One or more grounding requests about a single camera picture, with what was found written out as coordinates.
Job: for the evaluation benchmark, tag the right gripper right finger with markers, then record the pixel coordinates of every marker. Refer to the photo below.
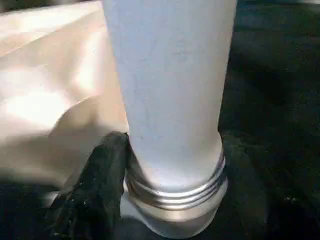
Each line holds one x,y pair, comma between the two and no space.
270,200

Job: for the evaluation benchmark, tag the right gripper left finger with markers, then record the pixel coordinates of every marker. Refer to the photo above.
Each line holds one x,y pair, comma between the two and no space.
92,195

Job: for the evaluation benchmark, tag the white plastic table top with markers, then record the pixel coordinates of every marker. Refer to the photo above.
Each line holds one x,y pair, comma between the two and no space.
50,87

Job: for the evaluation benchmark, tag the white plastic table leg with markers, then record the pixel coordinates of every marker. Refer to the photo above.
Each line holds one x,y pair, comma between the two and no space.
170,87

